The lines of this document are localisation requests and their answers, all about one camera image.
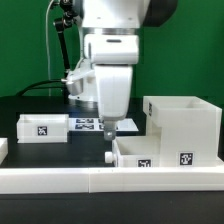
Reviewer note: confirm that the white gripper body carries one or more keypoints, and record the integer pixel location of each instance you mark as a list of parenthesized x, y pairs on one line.
[(112, 58)]

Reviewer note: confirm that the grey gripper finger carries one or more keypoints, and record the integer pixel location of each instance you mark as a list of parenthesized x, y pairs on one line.
[(110, 130)]

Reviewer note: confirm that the white front drawer box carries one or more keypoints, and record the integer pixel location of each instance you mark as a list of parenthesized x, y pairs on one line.
[(134, 151)]

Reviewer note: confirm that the white drawer box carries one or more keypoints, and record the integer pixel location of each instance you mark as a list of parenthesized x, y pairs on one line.
[(134, 151), (42, 128)]

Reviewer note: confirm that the white drawer cabinet frame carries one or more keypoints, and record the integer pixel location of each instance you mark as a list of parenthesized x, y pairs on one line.
[(187, 128)]

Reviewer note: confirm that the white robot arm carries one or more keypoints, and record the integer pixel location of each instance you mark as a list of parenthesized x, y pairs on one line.
[(123, 17)]

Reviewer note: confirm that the white rear drawer box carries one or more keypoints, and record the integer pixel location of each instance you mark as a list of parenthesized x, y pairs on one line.
[(42, 128)]

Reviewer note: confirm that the white marker sheet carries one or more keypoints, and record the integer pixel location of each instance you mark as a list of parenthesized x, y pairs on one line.
[(94, 124)]

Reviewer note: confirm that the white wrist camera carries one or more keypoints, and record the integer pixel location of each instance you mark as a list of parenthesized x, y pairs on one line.
[(81, 81)]

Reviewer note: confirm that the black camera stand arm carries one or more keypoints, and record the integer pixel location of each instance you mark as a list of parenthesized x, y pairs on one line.
[(61, 24)]

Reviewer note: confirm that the white front border rail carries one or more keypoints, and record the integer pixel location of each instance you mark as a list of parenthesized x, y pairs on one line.
[(97, 180)]

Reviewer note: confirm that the white border rail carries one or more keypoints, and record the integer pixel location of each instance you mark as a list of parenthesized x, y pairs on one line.
[(3, 149), (97, 180)]

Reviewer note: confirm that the white left border rail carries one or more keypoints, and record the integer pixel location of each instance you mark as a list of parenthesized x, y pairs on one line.
[(3, 149)]

